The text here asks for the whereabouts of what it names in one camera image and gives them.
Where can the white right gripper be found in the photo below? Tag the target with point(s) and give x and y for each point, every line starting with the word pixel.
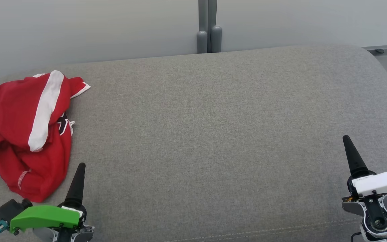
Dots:
pixel 381 183

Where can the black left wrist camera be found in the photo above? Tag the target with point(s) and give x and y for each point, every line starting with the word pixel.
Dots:
pixel 8 210

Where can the grey partition post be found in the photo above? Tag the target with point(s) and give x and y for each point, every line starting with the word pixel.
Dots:
pixel 215 37
pixel 202 40

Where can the red shorts white stripe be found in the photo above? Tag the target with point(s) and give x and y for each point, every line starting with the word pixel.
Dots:
pixel 12 107

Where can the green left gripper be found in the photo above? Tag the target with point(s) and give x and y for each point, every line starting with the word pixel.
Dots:
pixel 45 216

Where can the grey fabric sofa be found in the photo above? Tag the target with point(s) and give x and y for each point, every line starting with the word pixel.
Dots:
pixel 213 134

